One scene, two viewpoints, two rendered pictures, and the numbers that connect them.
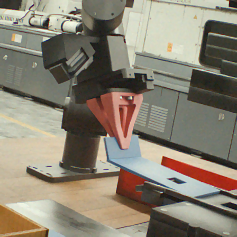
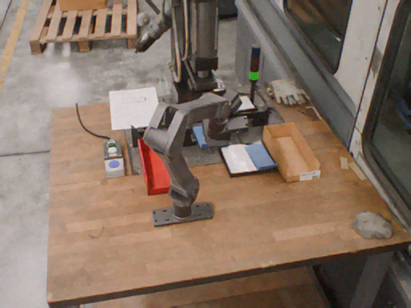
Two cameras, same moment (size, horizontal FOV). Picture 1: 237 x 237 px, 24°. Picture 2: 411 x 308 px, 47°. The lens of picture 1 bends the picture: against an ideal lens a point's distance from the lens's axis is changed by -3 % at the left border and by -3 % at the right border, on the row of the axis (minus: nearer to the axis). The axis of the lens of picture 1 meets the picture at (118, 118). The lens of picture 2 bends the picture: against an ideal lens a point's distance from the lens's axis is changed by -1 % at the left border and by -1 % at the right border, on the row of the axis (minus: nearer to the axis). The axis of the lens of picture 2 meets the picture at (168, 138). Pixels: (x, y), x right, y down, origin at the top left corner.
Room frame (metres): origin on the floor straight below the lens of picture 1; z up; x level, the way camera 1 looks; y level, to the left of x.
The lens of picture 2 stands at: (1.84, 0.76, 2.07)
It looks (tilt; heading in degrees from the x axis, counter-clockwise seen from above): 38 degrees down; 222
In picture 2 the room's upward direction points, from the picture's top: 2 degrees counter-clockwise
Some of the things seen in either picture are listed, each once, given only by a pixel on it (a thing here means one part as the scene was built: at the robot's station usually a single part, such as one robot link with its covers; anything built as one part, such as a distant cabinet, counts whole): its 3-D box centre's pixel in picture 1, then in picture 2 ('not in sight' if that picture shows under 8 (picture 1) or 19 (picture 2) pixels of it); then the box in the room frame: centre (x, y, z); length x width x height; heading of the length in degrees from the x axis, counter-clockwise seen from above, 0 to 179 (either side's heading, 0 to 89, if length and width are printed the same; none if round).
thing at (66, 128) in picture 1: (88, 118); (182, 190); (1.01, 0.05, 1.00); 0.09 x 0.06 x 0.06; 92
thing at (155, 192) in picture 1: (164, 194); not in sight; (0.68, -0.07, 0.98); 0.07 x 0.02 x 0.01; 51
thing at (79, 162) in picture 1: (80, 152); (181, 206); (1.02, 0.06, 0.94); 0.20 x 0.07 x 0.08; 141
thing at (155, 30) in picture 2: not in sight; (156, 30); (0.56, -0.45, 1.25); 0.19 x 0.07 x 0.19; 141
